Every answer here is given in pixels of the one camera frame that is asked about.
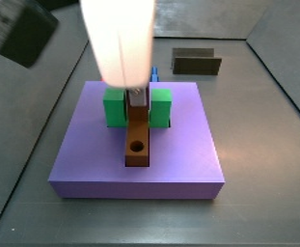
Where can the blue peg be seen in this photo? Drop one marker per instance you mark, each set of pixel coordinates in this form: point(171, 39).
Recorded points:
point(154, 77)

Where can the black angle bracket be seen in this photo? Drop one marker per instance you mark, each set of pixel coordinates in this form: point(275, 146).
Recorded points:
point(195, 61)

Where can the brown T-shaped block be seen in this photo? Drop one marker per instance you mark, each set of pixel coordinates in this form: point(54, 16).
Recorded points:
point(138, 138)

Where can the green U-shaped block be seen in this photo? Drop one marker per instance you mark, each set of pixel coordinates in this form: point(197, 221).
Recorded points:
point(115, 108)

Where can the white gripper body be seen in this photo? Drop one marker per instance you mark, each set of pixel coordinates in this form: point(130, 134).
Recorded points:
point(121, 31)

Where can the purple base board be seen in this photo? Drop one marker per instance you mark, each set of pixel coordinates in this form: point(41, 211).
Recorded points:
point(183, 172)

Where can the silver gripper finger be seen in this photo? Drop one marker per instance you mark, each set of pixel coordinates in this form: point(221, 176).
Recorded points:
point(138, 97)

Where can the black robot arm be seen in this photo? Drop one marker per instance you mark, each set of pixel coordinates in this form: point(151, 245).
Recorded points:
point(27, 26)

